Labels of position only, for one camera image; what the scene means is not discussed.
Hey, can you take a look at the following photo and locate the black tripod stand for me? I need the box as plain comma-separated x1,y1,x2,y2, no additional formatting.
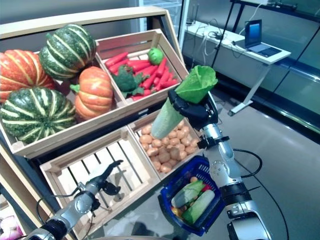
213,0,236,60

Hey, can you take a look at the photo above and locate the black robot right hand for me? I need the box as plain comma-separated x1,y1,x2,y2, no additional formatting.
167,89,220,131

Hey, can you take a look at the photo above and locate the dark green broccoli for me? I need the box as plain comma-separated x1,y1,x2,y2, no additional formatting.
111,65,143,98

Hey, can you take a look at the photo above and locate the wooden slatted crate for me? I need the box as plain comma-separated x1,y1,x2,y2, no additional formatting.
39,126,162,240

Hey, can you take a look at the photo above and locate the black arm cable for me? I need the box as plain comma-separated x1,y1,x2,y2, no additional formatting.
232,148,263,176
36,189,83,218

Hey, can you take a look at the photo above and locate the long black floor cable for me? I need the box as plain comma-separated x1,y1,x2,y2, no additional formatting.
251,183,291,240

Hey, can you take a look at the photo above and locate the green striped pumpkin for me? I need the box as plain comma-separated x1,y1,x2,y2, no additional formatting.
38,23,98,81
0,86,77,145

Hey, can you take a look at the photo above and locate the wooden carrot crate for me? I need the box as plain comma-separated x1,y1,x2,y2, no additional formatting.
95,28,190,106

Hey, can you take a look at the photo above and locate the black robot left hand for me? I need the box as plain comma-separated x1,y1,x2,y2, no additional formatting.
95,159,125,196

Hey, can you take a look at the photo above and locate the large orange pumpkin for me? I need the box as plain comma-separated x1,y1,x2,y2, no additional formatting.
0,49,56,105

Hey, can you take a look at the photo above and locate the wooden potato crate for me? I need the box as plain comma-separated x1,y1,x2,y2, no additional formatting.
126,109,208,181

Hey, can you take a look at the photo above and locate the blue plastic shopping basket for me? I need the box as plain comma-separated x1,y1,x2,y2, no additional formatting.
157,155,226,237

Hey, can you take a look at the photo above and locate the open dark laptop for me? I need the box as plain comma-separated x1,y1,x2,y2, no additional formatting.
244,19,283,58

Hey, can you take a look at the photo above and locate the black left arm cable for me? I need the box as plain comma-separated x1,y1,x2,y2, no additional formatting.
36,189,83,218

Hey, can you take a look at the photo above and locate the black wifi router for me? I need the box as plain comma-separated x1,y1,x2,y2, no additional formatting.
186,6,198,26

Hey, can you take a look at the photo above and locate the napa cabbage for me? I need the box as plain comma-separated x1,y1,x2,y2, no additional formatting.
171,180,206,208
151,65,218,140
181,189,216,225

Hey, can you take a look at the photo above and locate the small orange pumpkin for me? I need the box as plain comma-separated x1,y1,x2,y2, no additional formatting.
69,66,115,122

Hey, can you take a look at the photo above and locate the wide wooden pumpkin crate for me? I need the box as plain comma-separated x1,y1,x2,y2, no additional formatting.
0,47,131,160

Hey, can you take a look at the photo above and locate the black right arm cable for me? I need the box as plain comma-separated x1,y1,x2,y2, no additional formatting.
232,148,263,176

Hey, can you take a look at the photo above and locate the white standing desk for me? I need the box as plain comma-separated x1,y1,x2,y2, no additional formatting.
183,21,293,116

